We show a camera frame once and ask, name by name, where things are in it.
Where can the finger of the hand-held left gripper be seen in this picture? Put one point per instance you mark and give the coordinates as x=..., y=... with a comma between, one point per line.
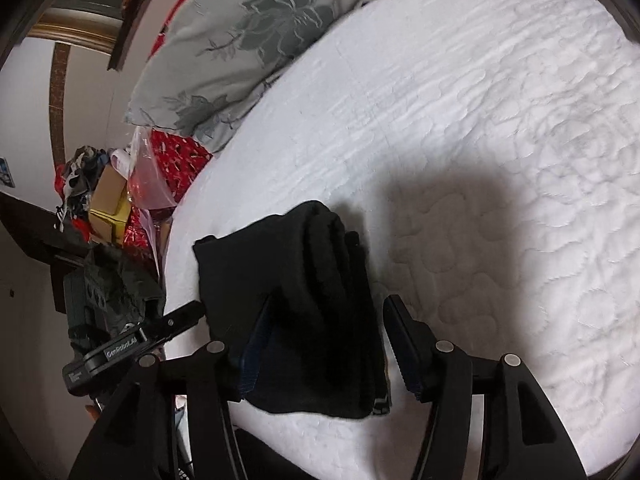
x=175, y=322

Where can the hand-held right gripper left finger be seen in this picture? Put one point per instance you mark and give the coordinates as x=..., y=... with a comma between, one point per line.
x=255, y=350

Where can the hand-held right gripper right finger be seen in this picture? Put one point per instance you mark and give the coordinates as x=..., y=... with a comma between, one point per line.
x=405, y=355

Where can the black pants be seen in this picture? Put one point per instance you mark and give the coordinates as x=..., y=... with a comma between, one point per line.
x=300, y=270

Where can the shiny red wrapping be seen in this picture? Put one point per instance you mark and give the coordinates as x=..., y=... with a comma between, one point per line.
x=140, y=232

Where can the yellow box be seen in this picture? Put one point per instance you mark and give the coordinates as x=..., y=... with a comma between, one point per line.
x=107, y=225

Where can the dark wooden cabinet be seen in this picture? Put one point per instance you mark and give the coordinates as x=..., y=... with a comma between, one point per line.
x=35, y=240

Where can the clear plastic bag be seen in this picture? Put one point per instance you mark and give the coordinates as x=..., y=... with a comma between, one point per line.
x=150, y=175

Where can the pile of patterned clothes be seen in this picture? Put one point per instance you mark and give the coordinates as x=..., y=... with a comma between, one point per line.
x=77, y=175

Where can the white quilted bed cover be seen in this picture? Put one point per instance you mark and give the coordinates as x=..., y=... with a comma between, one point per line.
x=425, y=135

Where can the grey floral pillow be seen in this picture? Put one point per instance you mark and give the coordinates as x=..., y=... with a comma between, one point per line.
x=240, y=25

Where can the dark wooden headboard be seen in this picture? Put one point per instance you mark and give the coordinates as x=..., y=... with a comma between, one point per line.
x=132, y=20

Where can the gold moulded frame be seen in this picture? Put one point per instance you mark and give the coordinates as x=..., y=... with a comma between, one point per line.
x=75, y=30

